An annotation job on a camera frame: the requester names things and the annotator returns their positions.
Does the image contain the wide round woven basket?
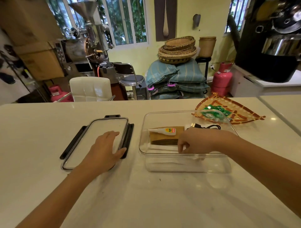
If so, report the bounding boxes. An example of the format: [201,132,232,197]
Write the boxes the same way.
[157,46,198,65]

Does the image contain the clear lid with black clips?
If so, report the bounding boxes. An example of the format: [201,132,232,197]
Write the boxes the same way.
[59,115,135,171]

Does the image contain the person's right forearm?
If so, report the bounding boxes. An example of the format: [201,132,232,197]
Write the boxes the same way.
[219,131,301,218]

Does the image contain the black usb cable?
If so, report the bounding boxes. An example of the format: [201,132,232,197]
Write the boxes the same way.
[185,122,222,130]

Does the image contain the silver coffee roaster machine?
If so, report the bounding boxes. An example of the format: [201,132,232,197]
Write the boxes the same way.
[54,0,116,79]

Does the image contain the brown cardboard sheets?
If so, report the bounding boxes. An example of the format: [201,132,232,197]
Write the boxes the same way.
[149,126,186,146]

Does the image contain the clear plastic container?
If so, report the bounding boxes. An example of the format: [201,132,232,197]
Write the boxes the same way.
[138,110,239,174]

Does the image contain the small barred window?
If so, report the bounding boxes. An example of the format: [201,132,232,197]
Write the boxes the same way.
[224,0,250,33]

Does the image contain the person's right hand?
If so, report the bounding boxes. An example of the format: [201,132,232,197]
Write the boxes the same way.
[177,128,223,155]

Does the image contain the woven bamboo tray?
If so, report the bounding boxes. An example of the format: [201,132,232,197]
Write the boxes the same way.
[191,92,266,125]

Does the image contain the wooden spoon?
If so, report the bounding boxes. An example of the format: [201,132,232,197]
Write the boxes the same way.
[163,0,170,38]

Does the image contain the person's left forearm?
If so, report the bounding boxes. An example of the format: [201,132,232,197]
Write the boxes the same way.
[15,162,102,228]

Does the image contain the white padded chair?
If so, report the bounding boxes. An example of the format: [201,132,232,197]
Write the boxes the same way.
[69,77,113,102]

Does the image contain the brown wall panel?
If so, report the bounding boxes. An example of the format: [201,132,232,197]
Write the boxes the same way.
[154,0,178,42]

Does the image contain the blue striped sack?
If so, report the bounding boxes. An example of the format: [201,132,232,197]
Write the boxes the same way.
[150,80,210,93]
[169,58,208,83]
[146,60,180,86]
[152,90,208,100]

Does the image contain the small black box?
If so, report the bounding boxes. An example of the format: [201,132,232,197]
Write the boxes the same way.
[135,84,149,100]

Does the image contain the large cardboard box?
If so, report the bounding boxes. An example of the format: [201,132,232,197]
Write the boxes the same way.
[0,0,64,47]

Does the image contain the white folded paper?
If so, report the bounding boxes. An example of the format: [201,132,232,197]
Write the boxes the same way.
[147,143,222,155]

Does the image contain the chrome black bar stool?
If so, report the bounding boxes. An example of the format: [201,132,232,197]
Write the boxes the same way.
[112,62,146,101]

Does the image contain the pink gas cylinder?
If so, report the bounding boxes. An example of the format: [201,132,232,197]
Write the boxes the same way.
[48,85,71,103]
[211,62,233,97]

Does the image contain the black metal stand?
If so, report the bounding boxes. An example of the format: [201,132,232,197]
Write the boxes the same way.
[195,56,212,81]

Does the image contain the white framed window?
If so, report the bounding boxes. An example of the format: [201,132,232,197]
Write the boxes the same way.
[47,0,150,46]

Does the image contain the person's left hand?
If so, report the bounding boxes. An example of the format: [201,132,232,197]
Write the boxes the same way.
[81,131,127,176]

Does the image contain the white cabinet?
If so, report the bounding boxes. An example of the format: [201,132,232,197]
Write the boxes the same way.
[230,64,301,98]

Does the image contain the pile of green circuit boards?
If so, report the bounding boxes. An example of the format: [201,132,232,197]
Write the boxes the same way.
[201,104,232,122]

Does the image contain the large black coffee roaster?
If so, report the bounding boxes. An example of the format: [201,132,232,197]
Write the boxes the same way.
[234,0,301,83]

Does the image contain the white glue bottle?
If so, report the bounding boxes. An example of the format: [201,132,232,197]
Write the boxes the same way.
[148,127,176,136]

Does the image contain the black duct hose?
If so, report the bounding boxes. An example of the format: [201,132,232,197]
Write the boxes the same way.
[226,14,241,50]

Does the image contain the tall woven basket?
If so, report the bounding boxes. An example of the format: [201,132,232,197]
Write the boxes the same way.
[198,36,217,58]

